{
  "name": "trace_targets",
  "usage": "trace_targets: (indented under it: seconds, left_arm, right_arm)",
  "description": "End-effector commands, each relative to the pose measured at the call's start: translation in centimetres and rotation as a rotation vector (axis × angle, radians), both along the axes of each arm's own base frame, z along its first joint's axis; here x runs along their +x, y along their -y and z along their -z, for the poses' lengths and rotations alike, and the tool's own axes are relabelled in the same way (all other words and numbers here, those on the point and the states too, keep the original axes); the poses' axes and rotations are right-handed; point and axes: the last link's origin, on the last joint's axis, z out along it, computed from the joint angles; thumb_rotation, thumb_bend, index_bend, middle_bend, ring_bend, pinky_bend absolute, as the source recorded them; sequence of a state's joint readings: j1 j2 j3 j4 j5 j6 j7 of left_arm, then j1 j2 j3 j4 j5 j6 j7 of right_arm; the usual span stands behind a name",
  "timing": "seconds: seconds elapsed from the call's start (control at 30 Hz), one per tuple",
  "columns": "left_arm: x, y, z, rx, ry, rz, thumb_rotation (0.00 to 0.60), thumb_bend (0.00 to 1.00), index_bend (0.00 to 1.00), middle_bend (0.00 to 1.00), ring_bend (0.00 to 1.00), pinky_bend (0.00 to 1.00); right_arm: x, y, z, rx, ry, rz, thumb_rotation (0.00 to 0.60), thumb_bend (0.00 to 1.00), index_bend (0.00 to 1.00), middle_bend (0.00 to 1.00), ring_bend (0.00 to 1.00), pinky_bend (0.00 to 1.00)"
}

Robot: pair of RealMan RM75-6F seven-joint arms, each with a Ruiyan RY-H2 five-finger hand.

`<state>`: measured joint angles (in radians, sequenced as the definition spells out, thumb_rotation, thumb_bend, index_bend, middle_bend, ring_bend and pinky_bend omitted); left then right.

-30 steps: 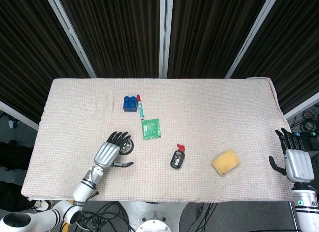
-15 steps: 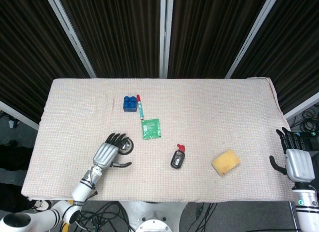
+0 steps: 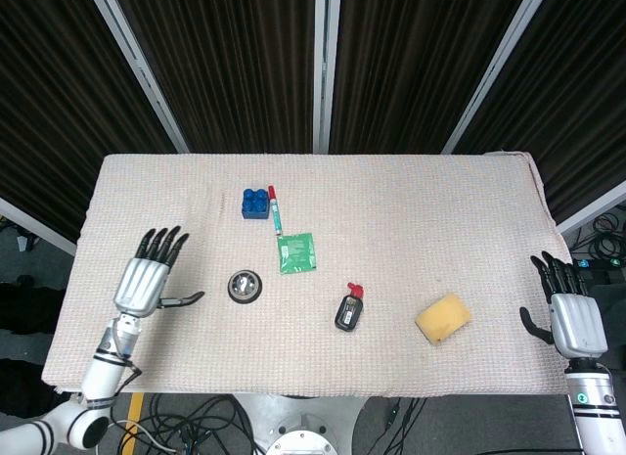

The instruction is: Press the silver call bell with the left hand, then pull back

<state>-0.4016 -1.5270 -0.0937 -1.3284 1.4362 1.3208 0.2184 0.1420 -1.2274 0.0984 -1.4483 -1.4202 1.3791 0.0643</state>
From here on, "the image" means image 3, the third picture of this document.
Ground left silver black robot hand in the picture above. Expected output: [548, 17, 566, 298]
[113, 225, 206, 319]

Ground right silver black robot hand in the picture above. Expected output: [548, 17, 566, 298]
[518, 250, 609, 360]

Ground round metal tin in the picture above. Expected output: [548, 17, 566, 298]
[227, 269, 264, 305]

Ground black bag on floor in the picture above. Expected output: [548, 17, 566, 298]
[0, 273, 66, 337]

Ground yellow sponge green scouring pad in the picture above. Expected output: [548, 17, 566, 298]
[415, 292, 471, 347]

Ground blue toy building block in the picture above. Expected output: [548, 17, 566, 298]
[241, 186, 271, 221]

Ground red capped whiteboard marker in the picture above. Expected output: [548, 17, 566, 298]
[267, 184, 285, 238]

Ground green foil packet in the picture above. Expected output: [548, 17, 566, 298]
[276, 231, 319, 276]

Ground black ink bottle red cap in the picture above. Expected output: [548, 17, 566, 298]
[334, 282, 366, 334]

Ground dark ribbed partition panel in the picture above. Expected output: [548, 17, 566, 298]
[110, 0, 319, 156]
[328, 0, 532, 156]
[452, 0, 626, 226]
[0, 0, 180, 244]

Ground beige waffle tablecloth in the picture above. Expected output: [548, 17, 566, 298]
[41, 153, 573, 395]

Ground black coiled floor cables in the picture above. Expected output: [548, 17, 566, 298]
[569, 207, 626, 270]

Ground white partition base rail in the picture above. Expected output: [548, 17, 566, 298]
[557, 180, 626, 236]
[0, 198, 78, 257]

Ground black floor cable bundle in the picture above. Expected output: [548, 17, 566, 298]
[111, 393, 256, 455]

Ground black cable with green light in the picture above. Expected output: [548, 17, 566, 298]
[380, 397, 427, 432]

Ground white partition post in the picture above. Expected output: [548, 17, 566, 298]
[312, 0, 342, 155]
[441, 0, 545, 156]
[86, 0, 191, 155]

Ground white grey robot pedestal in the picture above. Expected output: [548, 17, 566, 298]
[233, 394, 373, 455]

